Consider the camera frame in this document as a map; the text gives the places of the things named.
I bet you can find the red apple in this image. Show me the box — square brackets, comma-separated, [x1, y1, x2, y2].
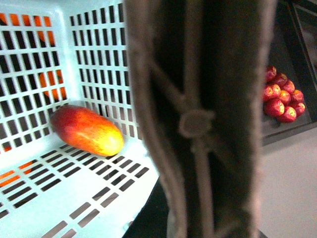
[281, 79, 295, 94]
[278, 90, 291, 106]
[276, 106, 297, 123]
[271, 73, 288, 87]
[290, 89, 304, 103]
[292, 102, 306, 117]
[263, 98, 285, 118]
[265, 65, 277, 83]
[263, 84, 281, 102]

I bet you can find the red yellow mango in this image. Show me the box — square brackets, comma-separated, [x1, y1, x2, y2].
[50, 105, 124, 156]

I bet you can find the light blue plastic basket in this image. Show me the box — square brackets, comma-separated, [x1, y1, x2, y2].
[0, 0, 278, 238]

